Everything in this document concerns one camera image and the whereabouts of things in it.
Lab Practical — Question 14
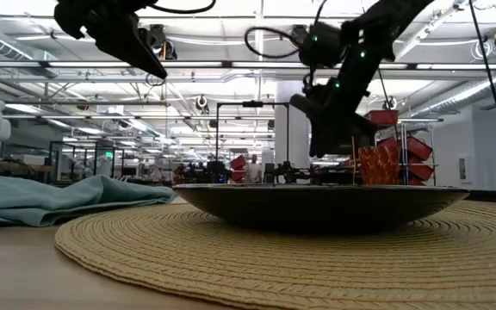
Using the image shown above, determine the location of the metal shelf with red bins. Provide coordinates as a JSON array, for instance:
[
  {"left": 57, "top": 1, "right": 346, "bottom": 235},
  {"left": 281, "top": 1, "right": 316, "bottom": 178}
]
[{"left": 376, "top": 123, "right": 438, "bottom": 188}]

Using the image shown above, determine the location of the black aluminium table frame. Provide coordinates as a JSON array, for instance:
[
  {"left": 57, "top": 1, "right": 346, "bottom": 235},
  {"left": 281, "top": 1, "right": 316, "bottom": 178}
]
[{"left": 49, "top": 180, "right": 496, "bottom": 206}]

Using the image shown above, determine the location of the red storage bin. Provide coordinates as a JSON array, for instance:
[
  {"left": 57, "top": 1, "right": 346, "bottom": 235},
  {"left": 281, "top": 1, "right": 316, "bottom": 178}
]
[{"left": 363, "top": 109, "right": 400, "bottom": 127}]

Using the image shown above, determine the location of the black camera stand frame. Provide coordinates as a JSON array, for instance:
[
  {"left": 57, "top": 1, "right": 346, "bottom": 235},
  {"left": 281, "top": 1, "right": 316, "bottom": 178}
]
[{"left": 214, "top": 100, "right": 291, "bottom": 174}]

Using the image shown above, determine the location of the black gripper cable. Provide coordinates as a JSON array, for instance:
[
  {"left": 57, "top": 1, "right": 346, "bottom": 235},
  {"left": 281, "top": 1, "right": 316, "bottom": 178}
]
[
  {"left": 244, "top": 26, "right": 301, "bottom": 60},
  {"left": 147, "top": 0, "right": 218, "bottom": 16}
]

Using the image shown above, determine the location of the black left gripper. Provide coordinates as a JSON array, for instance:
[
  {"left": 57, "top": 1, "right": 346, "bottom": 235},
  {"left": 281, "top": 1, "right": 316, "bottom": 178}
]
[{"left": 53, "top": 0, "right": 169, "bottom": 80}]

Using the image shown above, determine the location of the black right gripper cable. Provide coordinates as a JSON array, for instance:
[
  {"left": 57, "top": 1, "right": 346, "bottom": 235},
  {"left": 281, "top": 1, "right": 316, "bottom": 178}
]
[{"left": 244, "top": 26, "right": 301, "bottom": 60}]

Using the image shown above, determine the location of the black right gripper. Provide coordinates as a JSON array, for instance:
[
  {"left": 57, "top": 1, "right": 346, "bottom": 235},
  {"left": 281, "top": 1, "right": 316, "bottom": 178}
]
[{"left": 288, "top": 77, "right": 379, "bottom": 159}]

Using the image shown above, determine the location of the round woven straw placemat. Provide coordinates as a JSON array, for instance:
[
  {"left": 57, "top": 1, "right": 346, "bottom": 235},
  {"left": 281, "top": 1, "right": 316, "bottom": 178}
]
[{"left": 53, "top": 199, "right": 496, "bottom": 310}]

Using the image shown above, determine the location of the wooden chopstick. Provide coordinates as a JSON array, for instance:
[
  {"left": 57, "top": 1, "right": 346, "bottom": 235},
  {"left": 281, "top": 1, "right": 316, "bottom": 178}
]
[{"left": 350, "top": 135, "right": 357, "bottom": 186}]

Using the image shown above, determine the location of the person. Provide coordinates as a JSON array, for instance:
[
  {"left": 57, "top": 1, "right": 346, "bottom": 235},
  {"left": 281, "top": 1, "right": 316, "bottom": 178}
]
[{"left": 245, "top": 153, "right": 264, "bottom": 184}]

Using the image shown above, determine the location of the thin black hanging cable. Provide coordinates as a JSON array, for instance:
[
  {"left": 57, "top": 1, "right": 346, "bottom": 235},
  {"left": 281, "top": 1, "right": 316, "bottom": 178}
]
[
  {"left": 468, "top": 0, "right": 496, "bottom": 168},
  {"left": 376, "top": 67, "right": 394, "bottom": 111}
]

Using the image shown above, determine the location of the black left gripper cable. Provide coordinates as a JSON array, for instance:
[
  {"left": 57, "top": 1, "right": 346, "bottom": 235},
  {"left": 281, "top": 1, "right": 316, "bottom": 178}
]
[{"left": 147, "top": 0, "right": 218, "bottom": 16}]

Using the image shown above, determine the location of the red patterned cup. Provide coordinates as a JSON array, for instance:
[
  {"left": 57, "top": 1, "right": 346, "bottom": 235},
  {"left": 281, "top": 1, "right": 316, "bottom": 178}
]
[{"left": 357, "top": 145, "right": 401, "bottom": 187}]

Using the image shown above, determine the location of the teal cloth napkin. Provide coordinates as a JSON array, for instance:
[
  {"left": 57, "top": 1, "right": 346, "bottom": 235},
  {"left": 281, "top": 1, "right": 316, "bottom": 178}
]
[{"left": 0, "top": 172, "right": 177, "bottom": 231}]

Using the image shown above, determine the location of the dark round plate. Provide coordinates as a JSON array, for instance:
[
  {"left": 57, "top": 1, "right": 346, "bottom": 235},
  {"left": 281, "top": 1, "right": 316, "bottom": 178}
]
[{"left": 171, "top": 183, "right": 471, "bottom": 236}]

